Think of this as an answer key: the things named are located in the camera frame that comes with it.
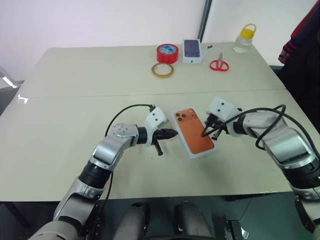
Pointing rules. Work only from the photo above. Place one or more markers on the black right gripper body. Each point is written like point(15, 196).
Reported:
point(217, 126)

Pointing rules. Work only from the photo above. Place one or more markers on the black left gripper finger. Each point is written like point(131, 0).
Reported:
point(170, 132)
point(170, 137)

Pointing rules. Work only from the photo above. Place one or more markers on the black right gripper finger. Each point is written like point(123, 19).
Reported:
point(207, 131)
point(216, 135)

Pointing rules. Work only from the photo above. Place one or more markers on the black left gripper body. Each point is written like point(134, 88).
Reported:
point(157, 136)

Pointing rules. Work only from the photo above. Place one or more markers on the orange phone box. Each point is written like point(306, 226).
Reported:
point(192, 135)

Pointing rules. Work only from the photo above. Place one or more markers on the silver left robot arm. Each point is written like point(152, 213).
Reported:
point(107, 150)

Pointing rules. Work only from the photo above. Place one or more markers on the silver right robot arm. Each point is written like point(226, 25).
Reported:
point(282, 142)

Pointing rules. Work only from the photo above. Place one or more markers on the white box blue phone print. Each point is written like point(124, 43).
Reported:
point(192, 50)

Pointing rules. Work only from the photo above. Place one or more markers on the person's bare hand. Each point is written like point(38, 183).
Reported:
point(283, 55)

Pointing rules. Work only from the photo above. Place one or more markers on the yellow clear tape roll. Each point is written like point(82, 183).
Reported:
point(154, 72)

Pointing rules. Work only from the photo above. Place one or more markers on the red tape roll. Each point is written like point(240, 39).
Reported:
point(167, 55)

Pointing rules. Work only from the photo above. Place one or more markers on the small black object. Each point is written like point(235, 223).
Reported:
point(209, 46)

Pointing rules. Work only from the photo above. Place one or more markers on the grey rounded shape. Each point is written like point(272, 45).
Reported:
point(190, 222)

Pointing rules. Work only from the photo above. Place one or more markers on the clear jar yellow lid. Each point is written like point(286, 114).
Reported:
point(242, 41)

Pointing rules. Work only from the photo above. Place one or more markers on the person in dark red jacket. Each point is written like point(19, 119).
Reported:
point(307, 30)

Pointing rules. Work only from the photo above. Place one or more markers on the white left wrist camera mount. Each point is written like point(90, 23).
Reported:
point(156, 117)

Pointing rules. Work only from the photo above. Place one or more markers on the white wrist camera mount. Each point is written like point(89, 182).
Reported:
point(222, 106)
point(156, 117)

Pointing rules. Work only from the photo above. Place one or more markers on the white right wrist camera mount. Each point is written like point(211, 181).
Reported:
point(222, 106)

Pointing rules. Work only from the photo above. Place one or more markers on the black table leg bracket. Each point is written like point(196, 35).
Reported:
point(237, 230)

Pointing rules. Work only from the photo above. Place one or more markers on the dark vertical wall post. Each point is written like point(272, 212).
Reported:
point(205, 20)

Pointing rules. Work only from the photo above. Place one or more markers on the grey metal rail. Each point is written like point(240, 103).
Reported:
point(8, 80)

